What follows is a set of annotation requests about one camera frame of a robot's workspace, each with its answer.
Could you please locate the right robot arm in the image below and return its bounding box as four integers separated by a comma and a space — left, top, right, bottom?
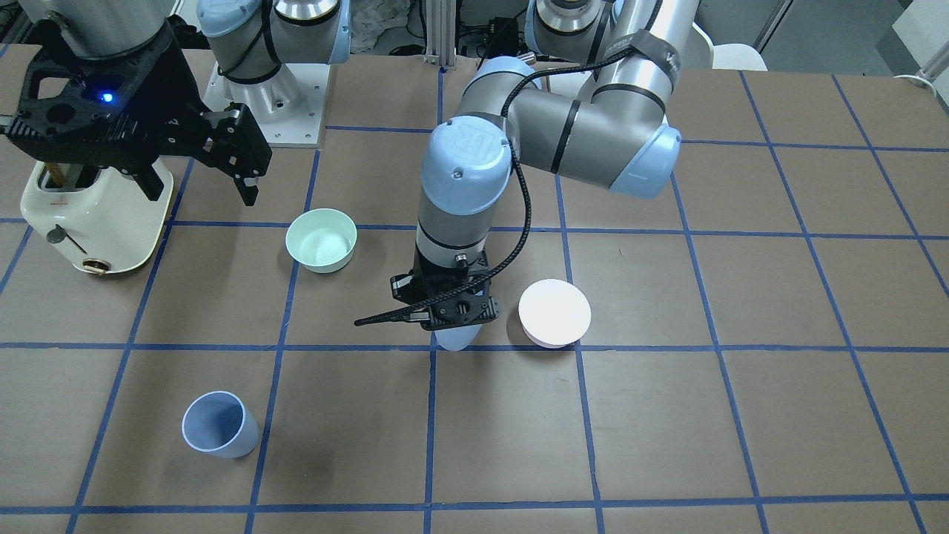
2, 1, 350, 206

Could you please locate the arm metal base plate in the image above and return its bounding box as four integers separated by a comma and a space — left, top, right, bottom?
204, 63, 334, 148

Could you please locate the carried blue plastic cup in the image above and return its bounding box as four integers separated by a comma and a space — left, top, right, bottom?
431, 291, 496, 351

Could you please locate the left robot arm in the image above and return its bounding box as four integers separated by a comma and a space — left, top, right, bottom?
358, 1, 698, 331

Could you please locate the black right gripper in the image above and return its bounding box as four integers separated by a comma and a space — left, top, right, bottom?
2, 15, 272, 206

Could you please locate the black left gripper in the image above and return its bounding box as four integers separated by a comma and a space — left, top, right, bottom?
390, 248, 499, 332

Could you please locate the mint green bowl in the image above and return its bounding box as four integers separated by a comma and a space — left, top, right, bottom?
285, 208, 358, 274

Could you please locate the cream white toaster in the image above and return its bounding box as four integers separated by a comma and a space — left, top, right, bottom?
20, 161, 175, 274

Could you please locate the aluminium frame post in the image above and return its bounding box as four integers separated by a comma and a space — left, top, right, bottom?
420, 1, 457, 70

